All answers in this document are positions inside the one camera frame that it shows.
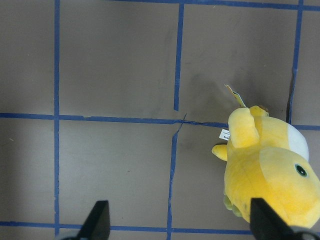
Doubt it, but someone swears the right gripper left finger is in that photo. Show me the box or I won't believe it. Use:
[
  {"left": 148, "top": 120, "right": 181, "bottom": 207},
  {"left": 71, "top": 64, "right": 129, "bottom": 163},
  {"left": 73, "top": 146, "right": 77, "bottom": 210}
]
[{"left": 56, "top": 200, "right": 111, "bottom": 240}]

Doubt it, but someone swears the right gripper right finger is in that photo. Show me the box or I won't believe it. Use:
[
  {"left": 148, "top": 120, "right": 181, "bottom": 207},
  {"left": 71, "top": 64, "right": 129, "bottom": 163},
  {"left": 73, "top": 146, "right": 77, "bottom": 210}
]
[{"left": 250, "top": 198, "right": 320, "bottom": 240}]

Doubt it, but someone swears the yellow plush dinosaur toy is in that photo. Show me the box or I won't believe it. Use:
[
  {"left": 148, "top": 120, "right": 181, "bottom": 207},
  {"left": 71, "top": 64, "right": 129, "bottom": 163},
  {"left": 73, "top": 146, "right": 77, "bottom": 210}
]
[{"left": 211, "top": 92, "right": 320, "bottom": 228}]

